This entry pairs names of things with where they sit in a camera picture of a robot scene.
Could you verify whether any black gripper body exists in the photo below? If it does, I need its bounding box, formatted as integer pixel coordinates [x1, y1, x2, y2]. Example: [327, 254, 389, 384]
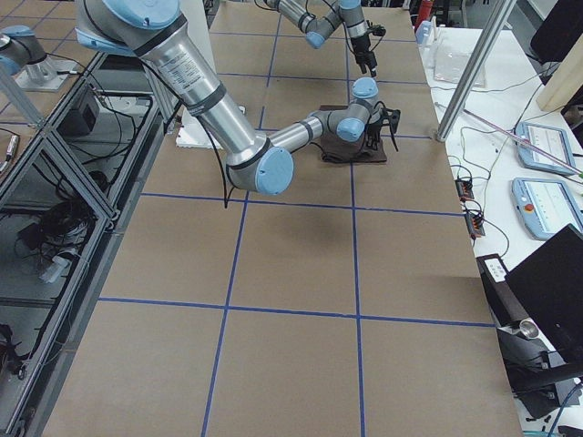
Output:
[351, 22, 386, 68]
[363, 107, 401, 150]

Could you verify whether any brown t-shirt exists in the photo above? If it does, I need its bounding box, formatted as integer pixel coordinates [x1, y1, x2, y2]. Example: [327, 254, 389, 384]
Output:
[317, 103, 387, 164]

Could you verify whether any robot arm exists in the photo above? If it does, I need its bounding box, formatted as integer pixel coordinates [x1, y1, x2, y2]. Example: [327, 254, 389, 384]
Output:
[255, 0, 386, 77]
[76, 1, 400, 195]

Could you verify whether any red cylinder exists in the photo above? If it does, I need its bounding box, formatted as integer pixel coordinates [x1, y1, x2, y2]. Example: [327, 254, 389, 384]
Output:
[418, 0, 434, 22]

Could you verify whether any far blue teach pendant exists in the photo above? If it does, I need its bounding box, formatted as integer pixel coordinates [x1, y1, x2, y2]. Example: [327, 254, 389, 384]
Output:
[515, 122, 576, 176]

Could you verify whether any blue teach pendant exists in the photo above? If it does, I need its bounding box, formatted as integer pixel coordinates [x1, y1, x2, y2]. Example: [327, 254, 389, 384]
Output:
[515, 122, 576, 176]
[511, 178, 582, 240]

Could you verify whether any near blue teach pendant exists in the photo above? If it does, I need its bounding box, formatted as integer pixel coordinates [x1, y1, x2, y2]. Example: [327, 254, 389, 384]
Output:
[511, 178, 582, 240]

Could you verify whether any reacher grabber stick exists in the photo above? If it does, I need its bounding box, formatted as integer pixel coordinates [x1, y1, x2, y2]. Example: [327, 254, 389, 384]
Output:
[463, 109, 582, 178]

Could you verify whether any black power box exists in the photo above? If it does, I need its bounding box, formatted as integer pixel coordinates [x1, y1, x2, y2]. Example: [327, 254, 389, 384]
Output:
[476, 254, 528, 328]

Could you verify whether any black laptop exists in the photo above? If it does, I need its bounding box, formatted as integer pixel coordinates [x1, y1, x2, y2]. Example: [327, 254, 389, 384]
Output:
[506, 225, 582, 362]

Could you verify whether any aluminium frame post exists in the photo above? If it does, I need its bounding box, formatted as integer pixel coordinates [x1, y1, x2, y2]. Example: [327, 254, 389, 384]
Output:
[435, 0, 517, 142]

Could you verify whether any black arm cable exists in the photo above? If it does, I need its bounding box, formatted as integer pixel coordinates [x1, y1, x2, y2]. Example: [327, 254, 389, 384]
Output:
[199, 104, 329, 210]

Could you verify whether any white camera pillar base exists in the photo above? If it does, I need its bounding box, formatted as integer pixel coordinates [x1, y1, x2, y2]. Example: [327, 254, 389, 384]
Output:
[173, 1, 245, 154]

